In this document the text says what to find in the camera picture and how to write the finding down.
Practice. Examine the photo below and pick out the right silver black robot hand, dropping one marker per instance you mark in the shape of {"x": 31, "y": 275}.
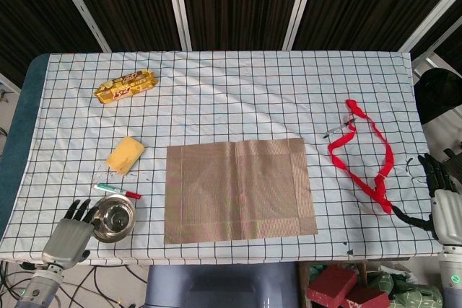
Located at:
{"x": 449, "y": 218}

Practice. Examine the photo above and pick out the green patterned bag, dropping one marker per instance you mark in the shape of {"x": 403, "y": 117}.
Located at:
{"x": 411, "y": 293}

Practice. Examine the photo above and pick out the brown woven placemat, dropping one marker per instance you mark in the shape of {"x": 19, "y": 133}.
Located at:
{"x": 238, "y": 192}

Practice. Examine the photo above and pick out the white black checkered tablecloth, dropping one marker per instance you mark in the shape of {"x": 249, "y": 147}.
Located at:
{"x": 231, "y": 106}

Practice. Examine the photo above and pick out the stainless steel bowl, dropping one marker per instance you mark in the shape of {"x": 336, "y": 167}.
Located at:
{"x": 115, "y": 219}

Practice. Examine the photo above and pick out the gold biscuit packet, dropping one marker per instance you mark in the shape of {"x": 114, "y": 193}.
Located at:
{"x": 126, "y": 86}

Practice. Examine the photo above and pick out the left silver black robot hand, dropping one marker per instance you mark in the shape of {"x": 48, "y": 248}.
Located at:
{"x": 68, "y": 239}

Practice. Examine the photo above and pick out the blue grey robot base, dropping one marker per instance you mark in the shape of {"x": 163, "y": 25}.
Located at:
{"x": 223, "y": 286}

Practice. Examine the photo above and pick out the blue padded table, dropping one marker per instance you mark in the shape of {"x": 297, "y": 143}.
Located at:
{"x": 21, "y": 124}

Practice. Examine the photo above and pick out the black chair back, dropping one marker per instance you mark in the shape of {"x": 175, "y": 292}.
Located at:
{"x": 438, "y": 91}

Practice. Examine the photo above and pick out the large red box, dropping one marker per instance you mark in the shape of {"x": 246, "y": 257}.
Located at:
{"x": 332, "y": 282}

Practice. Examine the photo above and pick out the small red box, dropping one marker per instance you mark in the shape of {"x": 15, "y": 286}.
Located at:
{"x": 368, "y": 299}

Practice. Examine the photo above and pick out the red fabric ribbon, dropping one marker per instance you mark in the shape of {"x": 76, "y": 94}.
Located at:
{"x": 389, "y": 153}

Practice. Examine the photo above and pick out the black silver pen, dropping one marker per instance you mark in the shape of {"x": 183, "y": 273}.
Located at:
{"x": 337, "y": 128}

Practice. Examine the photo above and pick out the dark chair base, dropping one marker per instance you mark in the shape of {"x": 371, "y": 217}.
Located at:
{"x": 451, "y": 153}

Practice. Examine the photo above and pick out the white partition post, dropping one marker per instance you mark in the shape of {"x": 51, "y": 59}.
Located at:
{"x": 299, "y": 5}
{"x": 429, "y": 10}
{"x": 178, "y": 5}
{"x": 83, "y": 6}

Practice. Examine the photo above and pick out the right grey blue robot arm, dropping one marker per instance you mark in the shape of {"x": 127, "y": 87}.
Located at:
{"x": 453, "y": 275}

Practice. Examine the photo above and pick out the yellow sponge with green pad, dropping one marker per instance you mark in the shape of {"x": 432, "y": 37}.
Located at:
{"x": 124, "y": 154}

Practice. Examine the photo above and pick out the green marker with red cap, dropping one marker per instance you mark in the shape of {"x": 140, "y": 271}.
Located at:
{"x": 117, "y": 190}

